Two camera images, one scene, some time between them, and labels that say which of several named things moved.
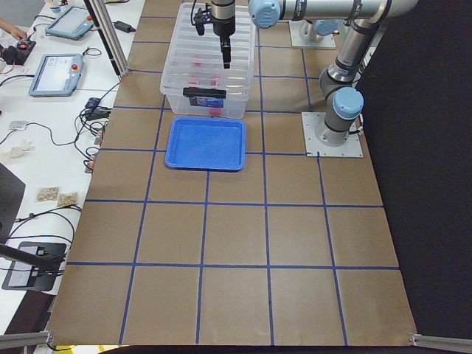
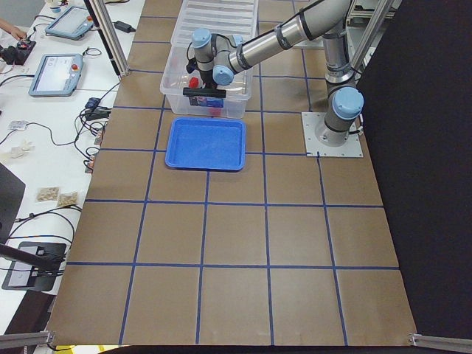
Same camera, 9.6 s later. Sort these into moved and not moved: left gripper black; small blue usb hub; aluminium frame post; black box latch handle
Moved: left gripper black
Not moved: small blue usb hub; black box latch handle; aluminium frame post
